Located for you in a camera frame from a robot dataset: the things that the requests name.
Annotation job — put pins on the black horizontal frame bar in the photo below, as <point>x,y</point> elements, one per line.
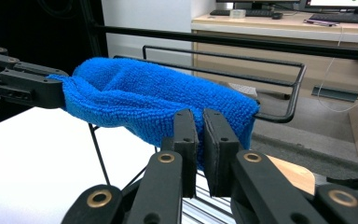
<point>261,43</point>

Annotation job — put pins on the black computer mouse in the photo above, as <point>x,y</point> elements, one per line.
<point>277,15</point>

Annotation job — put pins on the black keyboard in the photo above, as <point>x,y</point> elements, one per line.
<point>345,18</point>
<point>242,12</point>

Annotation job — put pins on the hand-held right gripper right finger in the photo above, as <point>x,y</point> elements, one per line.
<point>220,161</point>

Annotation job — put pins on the purple flat item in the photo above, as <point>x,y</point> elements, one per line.
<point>321,22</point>

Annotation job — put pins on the white table cover sheet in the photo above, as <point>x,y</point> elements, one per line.
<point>43,161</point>

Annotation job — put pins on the light wooden desk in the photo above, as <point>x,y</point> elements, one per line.
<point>323,70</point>

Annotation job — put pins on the blue microfibre cloth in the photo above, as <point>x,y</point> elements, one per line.
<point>136,93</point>

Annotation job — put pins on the computer monitor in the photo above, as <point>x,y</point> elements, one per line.
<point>258,2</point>
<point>341,3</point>

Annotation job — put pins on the clear plastic box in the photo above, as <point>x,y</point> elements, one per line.
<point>237,13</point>

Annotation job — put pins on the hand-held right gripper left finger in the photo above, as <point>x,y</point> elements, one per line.
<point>185,149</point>

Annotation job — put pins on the wooden table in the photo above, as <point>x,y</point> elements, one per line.
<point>295,174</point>

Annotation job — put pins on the grey metal bracket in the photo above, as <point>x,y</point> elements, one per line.
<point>335,94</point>

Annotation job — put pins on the black frame strut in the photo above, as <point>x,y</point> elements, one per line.
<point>354,182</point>
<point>93,25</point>

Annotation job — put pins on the white cabinet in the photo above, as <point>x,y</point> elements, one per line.
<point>136,18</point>

